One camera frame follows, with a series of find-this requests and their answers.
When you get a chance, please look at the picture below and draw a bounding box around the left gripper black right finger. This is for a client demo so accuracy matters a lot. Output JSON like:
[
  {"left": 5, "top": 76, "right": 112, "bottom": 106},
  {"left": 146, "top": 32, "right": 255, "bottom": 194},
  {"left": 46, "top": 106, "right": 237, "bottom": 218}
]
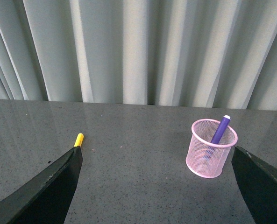
[{"left": 231, "top": 146, "right": 277, "bottom": 224}]

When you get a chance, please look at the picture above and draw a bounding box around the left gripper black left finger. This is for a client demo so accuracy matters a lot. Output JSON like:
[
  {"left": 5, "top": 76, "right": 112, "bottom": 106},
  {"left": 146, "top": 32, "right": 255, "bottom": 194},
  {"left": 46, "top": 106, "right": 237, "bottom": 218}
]
[{"left": 0, "top": 147, "right": 83, "bottom": 224}]

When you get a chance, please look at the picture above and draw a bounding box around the purple marker pen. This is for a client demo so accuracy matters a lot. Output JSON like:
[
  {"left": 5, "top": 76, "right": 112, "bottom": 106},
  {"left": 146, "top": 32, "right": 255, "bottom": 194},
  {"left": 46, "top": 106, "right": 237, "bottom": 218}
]
[{"left": 203, "top": 115, "right": 231, "bottom": 164}]

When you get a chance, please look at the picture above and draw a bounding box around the pink mesh pen cup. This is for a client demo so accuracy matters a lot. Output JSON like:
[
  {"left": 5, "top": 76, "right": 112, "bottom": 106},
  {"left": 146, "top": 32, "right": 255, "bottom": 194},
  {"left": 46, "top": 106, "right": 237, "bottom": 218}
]
[{"left": 186, "top": 119, "right": 238, "bottom": 178}]

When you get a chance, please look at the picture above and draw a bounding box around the yellow marker pen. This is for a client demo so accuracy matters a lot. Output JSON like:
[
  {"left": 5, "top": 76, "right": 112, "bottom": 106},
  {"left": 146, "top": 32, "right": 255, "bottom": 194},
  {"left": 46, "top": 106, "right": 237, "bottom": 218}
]
[{"left": 74, "top": 133, "right": 84, "bottom": 147}]

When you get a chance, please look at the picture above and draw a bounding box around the grey pleated curtain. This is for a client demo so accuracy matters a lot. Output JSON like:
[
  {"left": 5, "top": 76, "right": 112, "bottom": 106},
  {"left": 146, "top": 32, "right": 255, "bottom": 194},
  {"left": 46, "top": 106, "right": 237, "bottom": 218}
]
[{"left": 0, "top": 0, "right": 277, "bottom": 111}]

